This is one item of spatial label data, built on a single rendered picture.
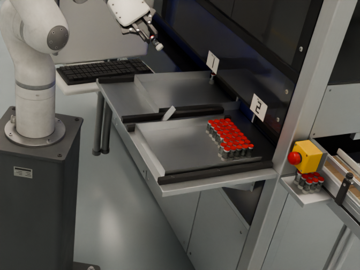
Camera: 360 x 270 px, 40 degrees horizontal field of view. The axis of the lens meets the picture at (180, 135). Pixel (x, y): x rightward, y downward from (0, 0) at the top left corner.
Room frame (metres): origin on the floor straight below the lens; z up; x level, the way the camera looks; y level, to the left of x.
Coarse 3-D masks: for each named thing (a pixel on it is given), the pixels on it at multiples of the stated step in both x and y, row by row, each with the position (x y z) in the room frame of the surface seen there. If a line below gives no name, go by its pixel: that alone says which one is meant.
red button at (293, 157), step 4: (292, 152) 1.22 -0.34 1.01; (296, 152) 1.22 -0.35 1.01; (288, 156) 1.22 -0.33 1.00; (292, 156) 1.21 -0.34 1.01; (296, 156) 1.21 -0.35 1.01; (288, 160) 1.22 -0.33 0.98; (292, 160) 1.20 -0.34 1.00; (296, 160) 1.20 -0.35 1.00; (300, 160) 1.21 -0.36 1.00; (292, 164) 1.20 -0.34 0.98; (296, 164) 1.20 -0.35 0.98
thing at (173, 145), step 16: (144, 128) 1.38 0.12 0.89; (160, 128) 1.41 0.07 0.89; (176, 128) 1.44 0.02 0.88; (192, 128) 1.46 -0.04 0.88; (144, 144) 1.29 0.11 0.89; (160, 144) 1.33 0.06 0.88; (176, 144) 1.34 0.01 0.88; (192, 144) 1.36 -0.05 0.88; (208, 144) 1.38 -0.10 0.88; (160, 160) 1.24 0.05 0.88; (176, 160) 1.25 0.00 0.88; (192, 160) 1.27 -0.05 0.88; (208, 160) 1.29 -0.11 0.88; (240, 160) 1.27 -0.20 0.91; (256, 160) 1.31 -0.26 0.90
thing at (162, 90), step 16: (144, 80) 1.74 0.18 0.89; (160, 80) 1.78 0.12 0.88; (176, 80) 1.81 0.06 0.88; (192, 80) 1.83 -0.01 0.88; (208, 80) 1.86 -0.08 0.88; (144, 96) 1.62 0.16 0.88; (160, 96) 1.65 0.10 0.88; (176, 96) 1.67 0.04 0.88; (192, 96) 1.69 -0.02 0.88; (208, 96) 1.72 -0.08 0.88; (224, 96) 1.75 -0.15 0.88
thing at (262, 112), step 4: (256, 96) 1.47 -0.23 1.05; (252, 100) 1.48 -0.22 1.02; (256, 100) 1.46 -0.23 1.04; (260, 100) 1.44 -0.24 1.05; (252, 104) 1.47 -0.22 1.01; (256, 104) 1.46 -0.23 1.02; (264, 104) 1.42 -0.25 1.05; (252, 108) 1.47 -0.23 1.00; (260, 108) 1.43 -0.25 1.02; (264, 108) 1.42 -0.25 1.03; (256, 112) 1.45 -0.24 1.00; (260, 112) 1.43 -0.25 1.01; (264, 112) 1.41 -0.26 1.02; (260, 116) 1.42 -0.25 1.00; (264, 116) 1.41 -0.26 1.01
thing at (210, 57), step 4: (208, 52) 1.78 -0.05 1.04; (208, 56) 1.77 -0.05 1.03; (212, 56) 1.75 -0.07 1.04; (208, 60) 1.77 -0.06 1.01; (212, 60) 1.74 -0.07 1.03; (216, 60) 1.72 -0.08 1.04; (208, 64) 1.76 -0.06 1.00; (212, 64) 1.74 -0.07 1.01; (216, 64) 1.71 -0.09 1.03; (212, 68) 1.73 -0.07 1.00; (216, 68) 1.71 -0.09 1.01
